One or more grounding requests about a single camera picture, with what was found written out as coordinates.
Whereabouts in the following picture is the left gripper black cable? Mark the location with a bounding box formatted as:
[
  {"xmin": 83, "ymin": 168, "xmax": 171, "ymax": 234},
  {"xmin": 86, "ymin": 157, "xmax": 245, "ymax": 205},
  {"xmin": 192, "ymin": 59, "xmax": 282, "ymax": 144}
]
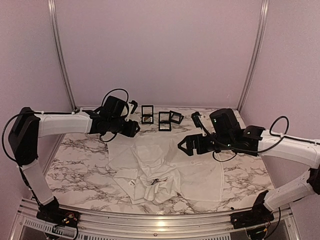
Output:
[{"xmin": 101, "ymin": 88, "xmax": 130, "ymax": 106}]

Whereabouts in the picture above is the green round brooch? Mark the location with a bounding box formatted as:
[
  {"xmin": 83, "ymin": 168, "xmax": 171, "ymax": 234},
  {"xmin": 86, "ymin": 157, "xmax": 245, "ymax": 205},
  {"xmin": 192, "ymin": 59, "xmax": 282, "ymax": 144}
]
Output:
[{"xmin": 143, "ymin": 116, "xmax": 153, "ymax": 123}]

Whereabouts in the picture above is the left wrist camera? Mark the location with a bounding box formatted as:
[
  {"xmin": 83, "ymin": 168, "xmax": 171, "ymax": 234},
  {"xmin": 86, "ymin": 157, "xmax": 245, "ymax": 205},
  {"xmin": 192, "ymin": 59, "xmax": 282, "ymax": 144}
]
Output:
[{"xmin": 121, "ymin": 100, "xmax": 138, "ymax": 122}]

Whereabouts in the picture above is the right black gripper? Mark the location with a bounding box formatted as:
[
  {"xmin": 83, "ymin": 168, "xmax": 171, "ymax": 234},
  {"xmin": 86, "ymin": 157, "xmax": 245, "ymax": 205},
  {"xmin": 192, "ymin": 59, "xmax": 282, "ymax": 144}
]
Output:
[{"xmin": 177, "ymin": 133, "xmax": 234, "ymax": 157}]

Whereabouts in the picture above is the black display frame right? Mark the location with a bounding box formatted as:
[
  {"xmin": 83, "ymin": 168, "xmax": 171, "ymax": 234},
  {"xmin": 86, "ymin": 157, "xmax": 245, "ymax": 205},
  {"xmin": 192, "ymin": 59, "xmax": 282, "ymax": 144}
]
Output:
[{"xmin": 169, "ymin": 110, "xmax": 184, "ymax": 125}]

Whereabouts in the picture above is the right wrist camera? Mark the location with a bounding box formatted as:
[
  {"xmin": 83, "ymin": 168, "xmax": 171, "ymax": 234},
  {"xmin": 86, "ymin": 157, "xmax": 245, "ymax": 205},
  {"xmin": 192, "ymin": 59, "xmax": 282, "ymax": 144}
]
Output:
[{"xmin": 191, "ymin": 111, "xmax": 210, "ymax": 137}]

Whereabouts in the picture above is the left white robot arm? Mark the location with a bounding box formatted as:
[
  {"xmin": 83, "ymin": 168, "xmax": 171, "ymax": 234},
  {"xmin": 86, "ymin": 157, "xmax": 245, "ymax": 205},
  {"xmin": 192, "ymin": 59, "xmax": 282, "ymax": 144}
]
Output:
[{"xmin": 8, "ymin": 96, "xmax": 140, "ymax": 223}]

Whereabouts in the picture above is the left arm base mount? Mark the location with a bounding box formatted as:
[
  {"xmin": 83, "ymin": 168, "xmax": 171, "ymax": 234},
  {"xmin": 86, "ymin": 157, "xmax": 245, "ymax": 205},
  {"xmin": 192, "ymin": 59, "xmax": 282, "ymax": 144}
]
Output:
[{"xmin": 36, "ymin": 196, "xmax": 80, "ymax": 228}]

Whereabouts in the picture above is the right aluminium corner post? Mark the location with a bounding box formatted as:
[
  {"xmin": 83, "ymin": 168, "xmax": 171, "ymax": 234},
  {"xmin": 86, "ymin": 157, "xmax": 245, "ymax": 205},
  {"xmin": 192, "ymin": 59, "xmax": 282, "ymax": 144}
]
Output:
[{"xmin": 236, "ymin": 0, "xmax": 270, "ymax": 113}]

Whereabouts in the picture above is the red round brooch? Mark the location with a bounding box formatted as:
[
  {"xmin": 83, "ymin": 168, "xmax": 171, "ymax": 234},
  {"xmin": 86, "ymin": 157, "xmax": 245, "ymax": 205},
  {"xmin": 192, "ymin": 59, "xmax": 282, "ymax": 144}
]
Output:
[{"xmin": 151, "ymin": 178, "xmax": 167, "ymax": 185}]

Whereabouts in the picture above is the black display frame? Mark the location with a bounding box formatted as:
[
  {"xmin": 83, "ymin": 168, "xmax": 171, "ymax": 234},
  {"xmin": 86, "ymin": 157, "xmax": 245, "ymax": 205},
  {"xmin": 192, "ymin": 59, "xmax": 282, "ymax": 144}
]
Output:
[
  {"xmin": 158, "ymin": 111, "xmax": 172, "ymax": 132},
  {"xmin": 141, "ymin": 104, "xmax": 154, "ymax": 124},
  {"xmin": 169, "ymin": 110, "xmax": 184, "ymax": 125}
]

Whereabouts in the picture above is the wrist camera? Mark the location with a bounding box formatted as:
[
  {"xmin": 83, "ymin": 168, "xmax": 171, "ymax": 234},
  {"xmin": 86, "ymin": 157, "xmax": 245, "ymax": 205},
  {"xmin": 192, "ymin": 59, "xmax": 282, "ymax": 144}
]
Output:
[
  {"xmin": 191, "ymin": 111, "xmax": 210, "ymax": 137},
  {"xmin": 121, "ymin": 100, "xmax": 138, "ymax": 122}
]

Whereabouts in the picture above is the aluminium corner post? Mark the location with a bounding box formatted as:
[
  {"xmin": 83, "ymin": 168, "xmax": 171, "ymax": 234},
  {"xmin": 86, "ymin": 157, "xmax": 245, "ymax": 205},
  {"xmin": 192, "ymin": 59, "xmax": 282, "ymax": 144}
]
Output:
[
  {"xmin": 236, "ymin": 0, "xmax": 270, "ymax": 113},
  {"xmin": 47, "ymin": 0, "xmax": 77, "ymax": 111}
]

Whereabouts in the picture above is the black display frame middle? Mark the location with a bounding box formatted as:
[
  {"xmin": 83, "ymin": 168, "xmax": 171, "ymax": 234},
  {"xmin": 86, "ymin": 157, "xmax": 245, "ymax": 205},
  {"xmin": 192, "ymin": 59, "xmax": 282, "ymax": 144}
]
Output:
[{"xmin": 158, "ymin": 111, "xmax": 172, "ymax": 132}]

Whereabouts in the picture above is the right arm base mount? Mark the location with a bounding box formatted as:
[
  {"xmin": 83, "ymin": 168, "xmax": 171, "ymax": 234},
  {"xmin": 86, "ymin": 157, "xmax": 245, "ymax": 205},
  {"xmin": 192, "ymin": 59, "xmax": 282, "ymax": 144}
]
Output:
[{"xmin": 230, "ymin": 190, "xmax": 275, "ymax": 229}]

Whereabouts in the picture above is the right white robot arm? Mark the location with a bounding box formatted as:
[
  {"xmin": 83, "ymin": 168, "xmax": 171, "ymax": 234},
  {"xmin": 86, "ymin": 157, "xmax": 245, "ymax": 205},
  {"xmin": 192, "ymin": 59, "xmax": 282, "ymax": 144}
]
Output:
[{"xmin": 177, "ymin": 108, "xmax": 320, "ymax": 224}]

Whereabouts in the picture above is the left aluminium corner post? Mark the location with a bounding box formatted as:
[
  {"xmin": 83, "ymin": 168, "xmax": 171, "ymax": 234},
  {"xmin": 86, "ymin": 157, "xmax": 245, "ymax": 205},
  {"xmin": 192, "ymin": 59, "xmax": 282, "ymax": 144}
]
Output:
[{"xmin": 47, "ymin": 0, "xmax": 77, "ymax": 111}]

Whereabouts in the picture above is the aluminium front rail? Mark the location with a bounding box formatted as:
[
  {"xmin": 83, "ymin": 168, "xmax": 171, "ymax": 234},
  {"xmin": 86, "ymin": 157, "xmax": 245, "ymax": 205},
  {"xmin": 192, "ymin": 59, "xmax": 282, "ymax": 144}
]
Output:
[{"xmin": 8, "ymin": 199, "xmax": 301, "ymax": 240}]

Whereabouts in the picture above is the black display frame left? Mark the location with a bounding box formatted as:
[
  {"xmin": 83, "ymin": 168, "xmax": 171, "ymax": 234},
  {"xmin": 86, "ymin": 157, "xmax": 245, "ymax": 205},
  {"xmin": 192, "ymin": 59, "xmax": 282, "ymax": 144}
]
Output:
[{"xmin": 141, "ymin": 104, "xmax": 154, "ymax": 124}]

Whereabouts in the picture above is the white button shirt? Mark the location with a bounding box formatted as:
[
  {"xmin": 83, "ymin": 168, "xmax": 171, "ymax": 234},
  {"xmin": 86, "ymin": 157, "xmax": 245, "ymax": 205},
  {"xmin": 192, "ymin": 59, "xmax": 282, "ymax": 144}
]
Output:
[{"xmin": 104, "ymin": 113, "xmax": 225, "ymax": 205}]

